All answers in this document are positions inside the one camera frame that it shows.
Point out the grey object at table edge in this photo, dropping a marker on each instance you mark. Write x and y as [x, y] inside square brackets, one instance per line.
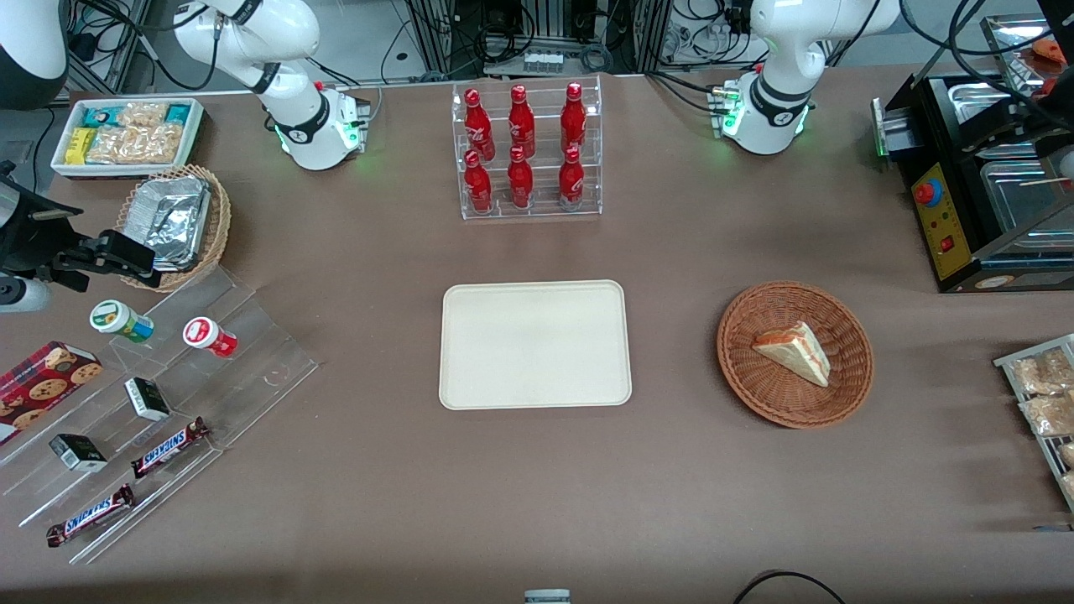
[547, 596]

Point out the large clear cracker bag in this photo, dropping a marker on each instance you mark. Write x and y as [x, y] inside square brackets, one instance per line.
[138, 144]

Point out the small clear cracker bag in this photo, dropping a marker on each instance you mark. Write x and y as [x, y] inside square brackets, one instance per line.
[143, 114]

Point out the small black box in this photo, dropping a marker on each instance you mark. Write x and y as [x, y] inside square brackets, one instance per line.
[147, 399]
[77, 453]

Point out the Snickers bar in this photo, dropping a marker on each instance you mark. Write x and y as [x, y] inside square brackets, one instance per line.
[88, 515]
[168, 447]

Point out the white snack bin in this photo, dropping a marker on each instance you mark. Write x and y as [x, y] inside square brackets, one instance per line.
[193, 134]

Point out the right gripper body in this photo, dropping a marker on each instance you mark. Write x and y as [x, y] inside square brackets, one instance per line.
[33, 239]

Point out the green lid cup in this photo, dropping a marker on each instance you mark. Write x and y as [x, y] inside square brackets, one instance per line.
[117, 320]

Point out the clear acrylic bottle rack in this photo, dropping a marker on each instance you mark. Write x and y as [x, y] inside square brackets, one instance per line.
[545, 210]

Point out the clear snack bag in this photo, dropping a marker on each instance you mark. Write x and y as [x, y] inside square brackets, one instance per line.
[1040, 373]
[1049, 413]

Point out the red drink bottle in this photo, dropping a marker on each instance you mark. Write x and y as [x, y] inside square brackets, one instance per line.
[573, 119]
[521, 124]
[478, 186]
[520, 184]
[479, 126]
[571, 183]

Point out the brown wicker basket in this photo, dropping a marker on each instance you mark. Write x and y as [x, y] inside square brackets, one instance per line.
[755, 386]

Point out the red lid cup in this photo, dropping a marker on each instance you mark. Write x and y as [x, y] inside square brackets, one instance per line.
[206, 335]

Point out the steel food pan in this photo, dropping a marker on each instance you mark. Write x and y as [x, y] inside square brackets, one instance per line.
[986, 105]
[1015, 197]

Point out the light wicker basket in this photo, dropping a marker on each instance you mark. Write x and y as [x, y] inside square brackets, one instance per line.
[220, 222]

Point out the beige plastic tray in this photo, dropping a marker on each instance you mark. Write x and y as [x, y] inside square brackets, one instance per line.
[534, 346]

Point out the red cookie box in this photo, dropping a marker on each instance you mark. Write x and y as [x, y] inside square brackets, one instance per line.
[42, 386]

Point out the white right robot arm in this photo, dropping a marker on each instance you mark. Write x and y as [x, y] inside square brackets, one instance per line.
[289, 38]

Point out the orange fried food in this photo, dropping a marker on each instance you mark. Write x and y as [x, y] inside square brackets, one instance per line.
[1049, 49]

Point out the clear acrylic stepped shelf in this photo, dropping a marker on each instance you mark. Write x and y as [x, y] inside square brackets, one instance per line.
[260, 352]

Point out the white power strip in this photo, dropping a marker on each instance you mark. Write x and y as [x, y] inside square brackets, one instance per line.
[544, 61]

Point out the black food warmer machine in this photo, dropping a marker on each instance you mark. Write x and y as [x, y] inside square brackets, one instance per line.
[944, 226]

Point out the teal snack packet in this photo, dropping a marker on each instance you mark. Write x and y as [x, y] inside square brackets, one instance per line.
[178, 113]
[101, 116]

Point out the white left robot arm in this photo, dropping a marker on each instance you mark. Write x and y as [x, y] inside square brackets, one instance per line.
[776, 50]

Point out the triangular sandwich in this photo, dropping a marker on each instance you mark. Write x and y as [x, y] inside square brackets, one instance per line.
[797, 351]

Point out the yellow snack packet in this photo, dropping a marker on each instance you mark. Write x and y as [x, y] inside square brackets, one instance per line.
[80, 146]

